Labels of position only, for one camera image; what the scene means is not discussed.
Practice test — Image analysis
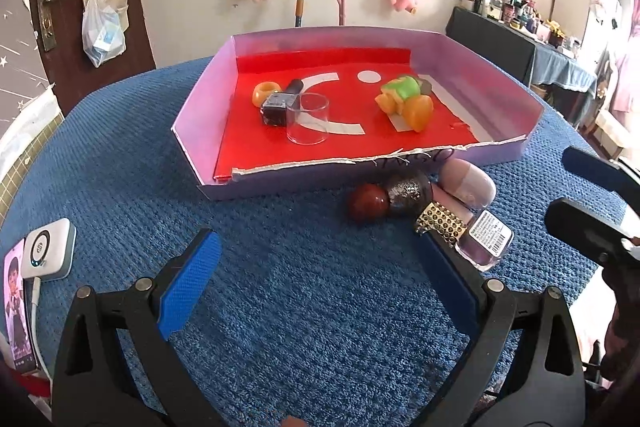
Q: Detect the metal door handle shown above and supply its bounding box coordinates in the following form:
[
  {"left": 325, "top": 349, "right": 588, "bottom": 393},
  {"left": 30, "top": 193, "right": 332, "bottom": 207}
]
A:
[{"left": 36, "top": 0, "right": 68, "bottom": 52}]

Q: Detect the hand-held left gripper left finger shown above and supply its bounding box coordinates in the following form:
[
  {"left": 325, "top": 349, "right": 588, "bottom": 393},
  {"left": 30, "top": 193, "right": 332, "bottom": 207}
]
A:
[{"left": 50, "top": 228, "right": 223, "bottom": 427}]

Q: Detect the red-brown ball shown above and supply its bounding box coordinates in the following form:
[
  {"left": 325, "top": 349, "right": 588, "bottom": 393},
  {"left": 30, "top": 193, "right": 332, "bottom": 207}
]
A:
[{"left": 347, "top": 183, "right": 391, "bottom": 223}]

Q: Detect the green capybara toy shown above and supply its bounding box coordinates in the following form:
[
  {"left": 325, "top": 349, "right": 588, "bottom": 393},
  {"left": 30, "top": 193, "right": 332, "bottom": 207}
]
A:
[{"left": 375, "top": 76, "right": 431, "bottom": 115}]

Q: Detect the pink garment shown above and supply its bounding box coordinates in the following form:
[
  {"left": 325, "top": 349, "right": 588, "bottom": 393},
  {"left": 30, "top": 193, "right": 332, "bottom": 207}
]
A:
[{"left": 607, "top": 0, "right": 640, "bottom": 118}]

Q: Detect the person's right forearm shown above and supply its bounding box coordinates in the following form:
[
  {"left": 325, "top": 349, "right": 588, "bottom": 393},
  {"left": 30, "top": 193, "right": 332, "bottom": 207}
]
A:
[{"left": 600, "top": 289, "right": 640, "bottom": 388}]

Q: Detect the phone with photo case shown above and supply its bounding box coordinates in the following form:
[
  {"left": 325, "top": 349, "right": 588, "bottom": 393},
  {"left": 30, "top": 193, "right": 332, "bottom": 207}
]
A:
[{"left": 2, "top": 237, "right": 43, "bottom": 373}]

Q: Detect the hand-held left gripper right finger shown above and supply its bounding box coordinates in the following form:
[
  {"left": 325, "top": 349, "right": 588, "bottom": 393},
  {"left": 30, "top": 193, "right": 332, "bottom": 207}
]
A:
[{"left": 417, "top": 232, "right": 586, "bottom": 427}]

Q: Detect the gold studded cylinder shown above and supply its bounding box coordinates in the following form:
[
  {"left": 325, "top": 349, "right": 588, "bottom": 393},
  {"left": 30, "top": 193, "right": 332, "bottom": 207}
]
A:
[{"left": 414, "top": 202, "right": 475, "bottom": 242}]

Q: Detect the clear plastic cup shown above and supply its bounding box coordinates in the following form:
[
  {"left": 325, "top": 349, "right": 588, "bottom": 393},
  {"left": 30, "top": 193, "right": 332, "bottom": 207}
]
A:
[{"left": 286, "top": 92, "right": 333, "bottom": 144}]

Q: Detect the white cloth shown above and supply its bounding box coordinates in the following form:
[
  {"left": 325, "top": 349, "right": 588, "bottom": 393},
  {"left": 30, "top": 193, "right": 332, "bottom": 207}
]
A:
[{"left": 0, "top": 84, "right": 56, "bottom": 148}]

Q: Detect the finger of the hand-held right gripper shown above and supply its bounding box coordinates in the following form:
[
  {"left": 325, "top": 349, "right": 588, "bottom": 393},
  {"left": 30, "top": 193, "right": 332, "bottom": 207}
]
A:
[
  {"left": 544, "top": 198, "right": 640, "bottom": 264},
  {"left": 562, "top": 146, "right": 640, "bottom": 200}
]

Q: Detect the orange ring toy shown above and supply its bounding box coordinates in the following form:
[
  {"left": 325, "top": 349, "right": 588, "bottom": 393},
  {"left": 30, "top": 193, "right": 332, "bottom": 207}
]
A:
[{"left": 251, "top": 81, "right": 281, "bottom": 108}]

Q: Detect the white portable device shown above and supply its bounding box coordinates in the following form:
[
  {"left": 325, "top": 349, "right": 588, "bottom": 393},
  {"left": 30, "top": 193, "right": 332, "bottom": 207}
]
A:
[{"left": 22, "top": 217, "right": 77, "bottom": 280}]

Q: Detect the orange round sponge puff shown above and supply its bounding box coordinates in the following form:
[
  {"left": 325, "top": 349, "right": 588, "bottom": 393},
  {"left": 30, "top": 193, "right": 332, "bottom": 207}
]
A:
[{"left": 404, "top": 96, "right": 435, "bottom": 132}]

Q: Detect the white cable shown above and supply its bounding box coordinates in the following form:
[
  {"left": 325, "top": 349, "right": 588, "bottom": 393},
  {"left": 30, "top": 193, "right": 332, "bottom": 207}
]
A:
[{"left": 27, "top": 277, "right": 53, "bottom": 378}]

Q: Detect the pink bottle with white label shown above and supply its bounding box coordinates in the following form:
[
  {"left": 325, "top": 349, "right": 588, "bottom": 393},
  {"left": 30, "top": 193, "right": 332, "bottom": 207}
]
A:
[{"left": 455, "top": 209, "right": 515, "bottom": 272}]

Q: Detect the white and pink oval device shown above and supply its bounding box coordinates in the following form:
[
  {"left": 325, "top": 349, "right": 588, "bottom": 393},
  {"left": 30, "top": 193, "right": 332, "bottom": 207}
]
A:
[{"left": 431, "top": 158, "right": 497, "bottom": 220}]

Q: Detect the dark nail polish bottle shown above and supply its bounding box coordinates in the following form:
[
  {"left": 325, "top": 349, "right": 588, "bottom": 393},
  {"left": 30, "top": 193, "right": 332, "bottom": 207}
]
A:
[{"left": 260, "top": 79, "right": 307, "bottom": 126}]

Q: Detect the purple cardboard box red inside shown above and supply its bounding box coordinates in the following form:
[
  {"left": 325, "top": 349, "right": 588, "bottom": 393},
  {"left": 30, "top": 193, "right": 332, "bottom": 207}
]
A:
[{"left": 171, "top": 27, "right": 546, "bottom": 202}]

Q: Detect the blue tablecloth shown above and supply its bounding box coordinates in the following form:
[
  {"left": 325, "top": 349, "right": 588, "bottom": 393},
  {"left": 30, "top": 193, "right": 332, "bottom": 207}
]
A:
[{"left": 530, "top": 37, "right": 601, "bottom": 95}]

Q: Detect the cluttered side table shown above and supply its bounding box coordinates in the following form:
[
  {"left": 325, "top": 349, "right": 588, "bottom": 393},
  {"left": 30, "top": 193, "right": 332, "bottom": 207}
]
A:
[{"left": 447, "top": 0, "right": 586, "bottom": 52}]

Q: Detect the blue knitted table cover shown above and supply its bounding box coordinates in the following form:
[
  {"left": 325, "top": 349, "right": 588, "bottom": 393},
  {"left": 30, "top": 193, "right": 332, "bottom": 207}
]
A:
[{"left": 0, "top": 56, "right": 626, "bottom": 427}]

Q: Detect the brown wooden door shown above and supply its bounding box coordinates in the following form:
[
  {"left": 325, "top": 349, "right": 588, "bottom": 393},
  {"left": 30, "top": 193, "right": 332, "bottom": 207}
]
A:
[{"left": 27, "top": 0, "right": 157, "bottom": 118}]

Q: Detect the clear plastic bag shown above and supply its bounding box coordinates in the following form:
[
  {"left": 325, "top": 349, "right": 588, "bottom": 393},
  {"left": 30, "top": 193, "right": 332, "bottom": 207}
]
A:
[{"left": 81, "top": 0, "right": 127, "bottom": 68}]

